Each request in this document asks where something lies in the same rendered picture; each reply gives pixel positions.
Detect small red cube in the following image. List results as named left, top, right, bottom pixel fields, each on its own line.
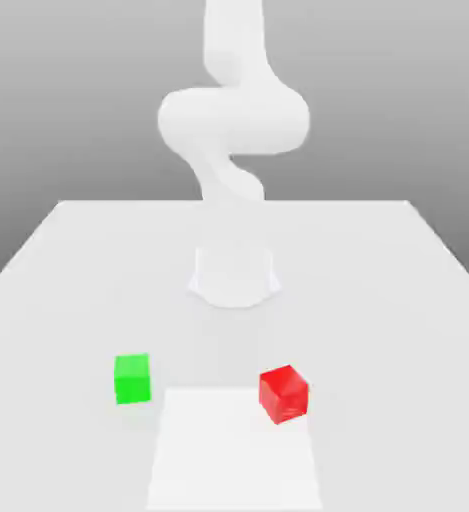
left=258, top=363, right=310, bottom=426

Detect small green cube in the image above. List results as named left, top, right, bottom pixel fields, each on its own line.
left=113, top=352, right=152, bottom=406

